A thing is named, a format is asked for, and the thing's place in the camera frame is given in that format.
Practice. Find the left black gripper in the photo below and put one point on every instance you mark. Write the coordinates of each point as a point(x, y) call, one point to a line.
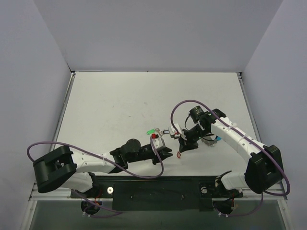
point(156, 155)

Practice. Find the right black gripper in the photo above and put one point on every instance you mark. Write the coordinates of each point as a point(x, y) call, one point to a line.
point(183, 139)

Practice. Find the large keyring blue handle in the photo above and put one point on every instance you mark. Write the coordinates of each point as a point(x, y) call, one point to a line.
point(212, 141)

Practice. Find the green tag key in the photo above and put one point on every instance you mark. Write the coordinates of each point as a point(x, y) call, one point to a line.
point(152, 131)

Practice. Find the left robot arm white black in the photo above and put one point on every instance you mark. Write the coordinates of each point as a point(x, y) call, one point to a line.
point(71, 167)

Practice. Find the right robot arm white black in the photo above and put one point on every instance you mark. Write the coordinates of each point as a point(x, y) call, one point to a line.
point(264, 164)

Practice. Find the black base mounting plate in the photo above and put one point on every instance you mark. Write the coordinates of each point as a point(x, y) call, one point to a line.
point(166, 193)

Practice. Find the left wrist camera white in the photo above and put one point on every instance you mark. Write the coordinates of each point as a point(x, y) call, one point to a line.
point(157, 142)

